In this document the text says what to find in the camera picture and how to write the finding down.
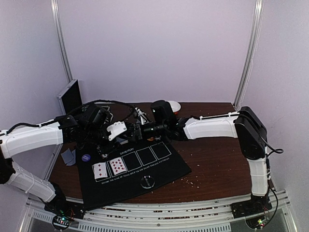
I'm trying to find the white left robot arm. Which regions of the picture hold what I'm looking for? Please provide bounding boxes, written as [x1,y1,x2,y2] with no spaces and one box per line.
[0,121,127,215]

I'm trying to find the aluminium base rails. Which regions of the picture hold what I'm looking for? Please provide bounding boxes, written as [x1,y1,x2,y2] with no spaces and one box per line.
[17,190,299,232]

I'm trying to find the grey playing card deck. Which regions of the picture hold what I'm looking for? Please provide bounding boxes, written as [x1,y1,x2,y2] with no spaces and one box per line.
[116,137,128,145]

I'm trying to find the black dealer button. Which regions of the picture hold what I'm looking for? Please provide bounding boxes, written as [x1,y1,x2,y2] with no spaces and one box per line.
[140,175,155,189]

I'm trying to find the nine of diamonds card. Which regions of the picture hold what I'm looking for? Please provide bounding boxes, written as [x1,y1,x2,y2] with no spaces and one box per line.
[109,157,127,175]

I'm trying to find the aluminium poker chip case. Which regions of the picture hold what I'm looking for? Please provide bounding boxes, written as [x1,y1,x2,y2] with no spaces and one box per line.
[56,78,112,116]

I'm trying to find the black poker play mat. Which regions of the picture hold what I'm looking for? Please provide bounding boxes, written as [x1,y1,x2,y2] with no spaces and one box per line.
[76,139,191,210]

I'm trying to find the three of diamonds card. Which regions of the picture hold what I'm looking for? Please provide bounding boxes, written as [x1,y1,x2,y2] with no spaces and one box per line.
[92,162,108,180]

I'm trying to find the left aluminium frame post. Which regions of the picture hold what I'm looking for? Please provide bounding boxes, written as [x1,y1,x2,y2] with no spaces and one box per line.
[50,0,73,82]

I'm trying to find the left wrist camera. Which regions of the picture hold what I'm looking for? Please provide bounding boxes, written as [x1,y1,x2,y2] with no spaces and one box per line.
[81,104,109,126]

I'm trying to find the poker chip pile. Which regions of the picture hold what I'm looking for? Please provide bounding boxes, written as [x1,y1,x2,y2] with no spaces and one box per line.
[97,147,109,159]

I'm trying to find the purple small blind button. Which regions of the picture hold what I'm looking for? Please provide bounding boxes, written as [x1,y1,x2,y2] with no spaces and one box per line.
[81,154,91,162]

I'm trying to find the blue patterned playing card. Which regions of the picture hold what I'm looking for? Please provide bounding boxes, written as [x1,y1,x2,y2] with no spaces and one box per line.
[61,148,75,163]
[66,155,76,166]

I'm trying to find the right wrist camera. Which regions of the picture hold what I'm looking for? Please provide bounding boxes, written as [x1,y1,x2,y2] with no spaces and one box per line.
[150,100,177,124]

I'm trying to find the right aluminium frame post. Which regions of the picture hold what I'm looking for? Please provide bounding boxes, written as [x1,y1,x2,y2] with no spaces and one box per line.
[233,0,265,110]

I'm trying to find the white and red bowl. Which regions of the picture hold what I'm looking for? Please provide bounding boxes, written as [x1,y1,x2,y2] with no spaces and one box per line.
[168,101,181,115]

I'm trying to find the aluminium frame post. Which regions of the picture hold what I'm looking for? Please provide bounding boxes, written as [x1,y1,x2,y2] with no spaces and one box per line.
[50,0,73,82]
[233,0,265,110]

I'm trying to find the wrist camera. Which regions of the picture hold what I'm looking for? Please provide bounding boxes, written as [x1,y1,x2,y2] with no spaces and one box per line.
[81,104,109,126]
[150,100,177,124]

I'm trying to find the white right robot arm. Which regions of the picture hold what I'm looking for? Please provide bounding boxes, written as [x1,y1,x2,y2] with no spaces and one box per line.
[132,101,271,214]

